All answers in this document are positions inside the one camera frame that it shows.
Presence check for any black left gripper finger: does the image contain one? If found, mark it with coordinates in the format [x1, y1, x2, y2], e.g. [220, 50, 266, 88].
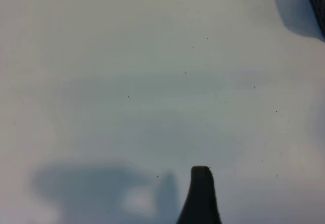
[176, 165, 223, 224]

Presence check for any dark brown woven basket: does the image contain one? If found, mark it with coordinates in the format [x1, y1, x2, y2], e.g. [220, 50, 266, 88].
[306, 0, 325, 36]

